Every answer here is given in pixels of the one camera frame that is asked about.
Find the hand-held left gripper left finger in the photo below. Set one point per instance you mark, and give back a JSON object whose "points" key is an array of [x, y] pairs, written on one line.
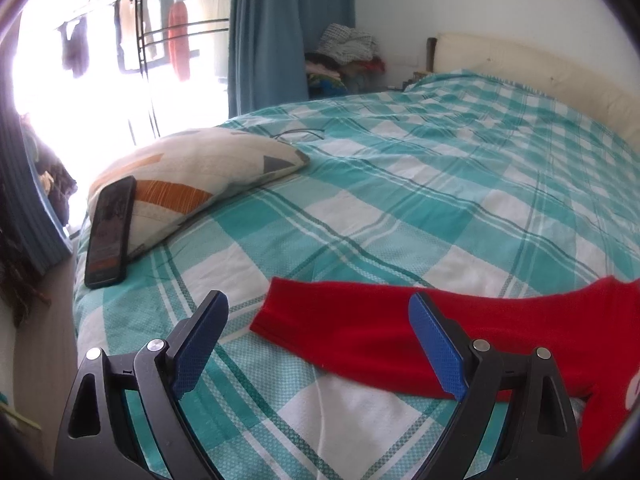
{"points": [[197, 345]]}

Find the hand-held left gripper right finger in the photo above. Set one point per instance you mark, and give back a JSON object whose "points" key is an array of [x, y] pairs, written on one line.
{"points": [[435, 345]]}

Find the red garment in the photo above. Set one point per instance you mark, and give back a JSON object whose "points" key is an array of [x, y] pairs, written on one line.
{"points": [[178, 40], [360, 320]]}

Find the pile of colourful clothes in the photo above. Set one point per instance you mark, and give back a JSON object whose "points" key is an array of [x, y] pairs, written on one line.
{"points": [[325, 82]]}

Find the black smartphone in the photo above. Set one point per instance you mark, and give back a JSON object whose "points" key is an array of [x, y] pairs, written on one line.
{"points": [[107, 235]]}

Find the teal checked bed sheet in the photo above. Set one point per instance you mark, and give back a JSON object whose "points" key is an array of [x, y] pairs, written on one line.
{"points": [[400, 185]]}

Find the patterned cream pillow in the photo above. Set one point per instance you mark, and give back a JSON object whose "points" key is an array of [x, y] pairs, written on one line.
{"points": [[200, 160]]}

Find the blue ribbed cloth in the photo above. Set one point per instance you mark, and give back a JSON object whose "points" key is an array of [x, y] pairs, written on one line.
{"points": [[25, 200]]}

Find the cream padded headboard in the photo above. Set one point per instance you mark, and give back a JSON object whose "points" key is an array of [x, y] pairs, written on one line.
{"points": [[525, 60]]}

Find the hanging red garment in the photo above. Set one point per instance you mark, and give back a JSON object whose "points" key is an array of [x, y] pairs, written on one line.
{"points": [[178, 40]]}

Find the grey plaid cloth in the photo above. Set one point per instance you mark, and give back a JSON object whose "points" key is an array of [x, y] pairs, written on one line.
{"points": [[347, 42]]}

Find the blue curtain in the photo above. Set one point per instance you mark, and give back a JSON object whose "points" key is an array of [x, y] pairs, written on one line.
{"points": [[270, 35]]}

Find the black metal drying rack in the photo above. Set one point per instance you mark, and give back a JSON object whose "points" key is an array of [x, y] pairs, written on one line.
{"points": [[190, 24]]}

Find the hanging dark garment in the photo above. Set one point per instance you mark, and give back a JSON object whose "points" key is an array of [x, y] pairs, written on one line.
{"points": [[75, 45]]}

